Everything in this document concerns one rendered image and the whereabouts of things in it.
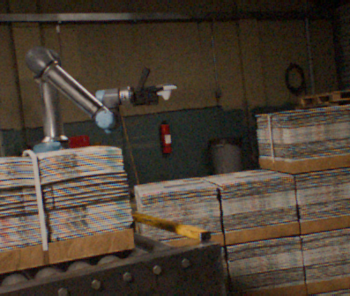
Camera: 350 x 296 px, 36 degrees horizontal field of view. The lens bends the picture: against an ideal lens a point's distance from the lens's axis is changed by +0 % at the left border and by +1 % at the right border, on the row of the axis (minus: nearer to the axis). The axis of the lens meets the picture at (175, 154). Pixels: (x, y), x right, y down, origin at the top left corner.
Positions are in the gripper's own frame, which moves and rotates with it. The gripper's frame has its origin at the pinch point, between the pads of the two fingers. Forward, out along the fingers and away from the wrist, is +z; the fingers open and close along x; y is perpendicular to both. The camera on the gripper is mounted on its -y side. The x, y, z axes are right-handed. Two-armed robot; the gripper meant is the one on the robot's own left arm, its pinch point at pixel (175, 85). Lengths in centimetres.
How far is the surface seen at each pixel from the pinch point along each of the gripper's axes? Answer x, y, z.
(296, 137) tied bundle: 36, 22, 44
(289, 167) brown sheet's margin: 37, 33, 40
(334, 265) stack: 41, 72, 54
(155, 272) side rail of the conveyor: 134, 29, -3
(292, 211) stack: 41, 49, 39
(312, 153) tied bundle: 36, 29, 49
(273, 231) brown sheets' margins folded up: 44, 55, 32
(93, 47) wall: -640, -35, -153
